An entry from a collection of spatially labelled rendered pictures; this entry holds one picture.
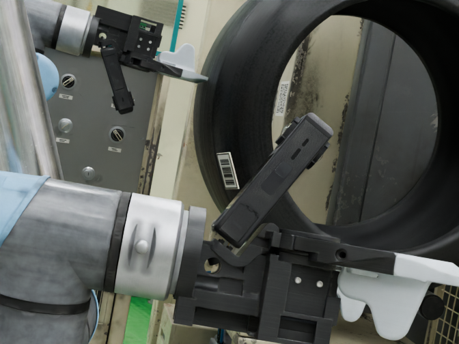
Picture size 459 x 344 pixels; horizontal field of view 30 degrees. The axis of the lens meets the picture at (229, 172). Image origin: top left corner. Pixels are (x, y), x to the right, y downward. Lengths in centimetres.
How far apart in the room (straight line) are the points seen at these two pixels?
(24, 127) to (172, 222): 19
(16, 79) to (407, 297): 37
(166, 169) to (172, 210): 466
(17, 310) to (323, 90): 126
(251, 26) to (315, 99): 45
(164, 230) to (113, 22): 86
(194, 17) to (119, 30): 387
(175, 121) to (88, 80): 328
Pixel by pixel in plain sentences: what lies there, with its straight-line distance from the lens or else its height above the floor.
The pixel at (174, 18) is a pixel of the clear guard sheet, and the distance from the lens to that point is 200.
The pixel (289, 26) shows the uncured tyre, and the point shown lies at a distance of 136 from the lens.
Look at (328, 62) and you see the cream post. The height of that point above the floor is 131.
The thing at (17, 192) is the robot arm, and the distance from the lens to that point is 62.
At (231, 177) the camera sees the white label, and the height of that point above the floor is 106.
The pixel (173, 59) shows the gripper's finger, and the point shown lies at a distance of 143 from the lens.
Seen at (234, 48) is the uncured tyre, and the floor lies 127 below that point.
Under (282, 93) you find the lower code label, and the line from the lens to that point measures 184.
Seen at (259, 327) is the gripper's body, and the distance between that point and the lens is 61.
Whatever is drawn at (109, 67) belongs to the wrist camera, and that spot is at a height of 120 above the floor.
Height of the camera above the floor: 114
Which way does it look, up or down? 3 degrees down
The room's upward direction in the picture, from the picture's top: 10 degrees clockwise
